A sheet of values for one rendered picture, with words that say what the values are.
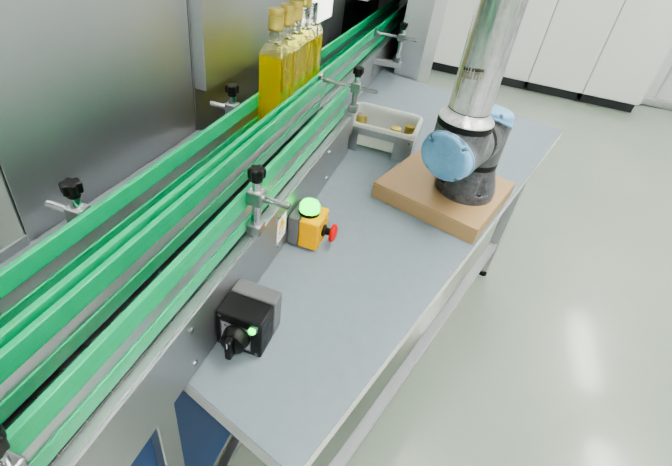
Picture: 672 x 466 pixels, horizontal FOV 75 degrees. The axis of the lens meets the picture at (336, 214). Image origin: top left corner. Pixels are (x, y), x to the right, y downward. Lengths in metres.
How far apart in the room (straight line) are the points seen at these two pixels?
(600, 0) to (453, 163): 4.00
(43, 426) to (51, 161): 0.43
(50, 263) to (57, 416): 0.23
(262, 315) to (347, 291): 0.23
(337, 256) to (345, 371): 0.28
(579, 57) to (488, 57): 4.05
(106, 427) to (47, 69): 0.50
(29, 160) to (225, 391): 0.45
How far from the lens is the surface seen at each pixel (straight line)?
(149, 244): 0.68
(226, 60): 1.13
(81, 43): 0.82
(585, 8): 4.85
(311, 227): 0.91
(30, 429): 0.52
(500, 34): 0.89
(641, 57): 5.03
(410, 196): 1.10
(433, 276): 0.96
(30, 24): 0.76
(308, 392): 0.73
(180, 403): 0.81
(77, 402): 0.57
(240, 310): 0.72
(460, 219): 1.07
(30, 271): 0.68
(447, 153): 0.94
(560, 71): 4.94
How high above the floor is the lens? 1.37
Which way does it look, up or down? 36 degrees down
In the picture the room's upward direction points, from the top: 8 degrees clockwise
